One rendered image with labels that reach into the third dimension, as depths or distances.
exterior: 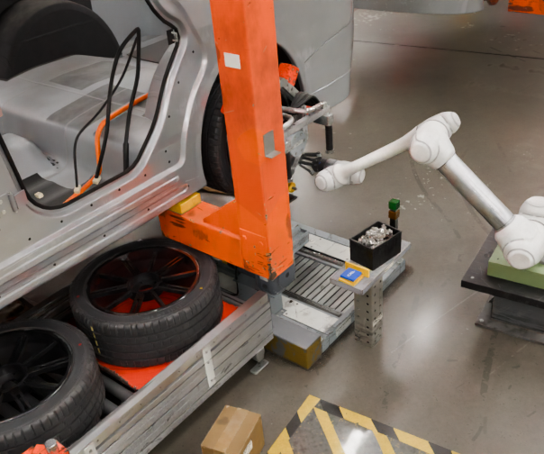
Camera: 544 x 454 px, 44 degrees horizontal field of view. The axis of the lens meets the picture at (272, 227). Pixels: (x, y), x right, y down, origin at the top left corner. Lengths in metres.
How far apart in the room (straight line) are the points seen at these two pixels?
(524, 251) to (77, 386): 1.85
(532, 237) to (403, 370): 0.82
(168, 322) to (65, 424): 0.56
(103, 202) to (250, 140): 0.67
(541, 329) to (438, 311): 0.49
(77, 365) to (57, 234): 0.50
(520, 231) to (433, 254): 1.01
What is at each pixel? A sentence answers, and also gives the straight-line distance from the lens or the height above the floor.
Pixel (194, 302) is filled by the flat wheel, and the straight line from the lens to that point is 2.82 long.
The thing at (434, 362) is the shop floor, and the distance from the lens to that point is 3.22.
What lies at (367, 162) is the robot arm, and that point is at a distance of 3.17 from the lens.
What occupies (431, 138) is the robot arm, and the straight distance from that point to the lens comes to 2.87.
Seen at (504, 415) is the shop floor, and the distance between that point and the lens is 3.05.
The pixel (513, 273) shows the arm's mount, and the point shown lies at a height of 0.35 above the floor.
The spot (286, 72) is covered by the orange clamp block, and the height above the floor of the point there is 1.13.
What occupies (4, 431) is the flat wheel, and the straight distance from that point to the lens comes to 2.54.
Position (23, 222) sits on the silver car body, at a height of 1.02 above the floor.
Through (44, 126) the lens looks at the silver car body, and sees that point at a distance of 3.56.
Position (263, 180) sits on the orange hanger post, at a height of 1.00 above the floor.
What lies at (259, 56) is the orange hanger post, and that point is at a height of 1.48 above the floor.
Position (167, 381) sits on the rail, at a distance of 2.70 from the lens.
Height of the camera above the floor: 2.22
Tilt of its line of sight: 32 degrees down
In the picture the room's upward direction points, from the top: 6 degrees counter-clockwise
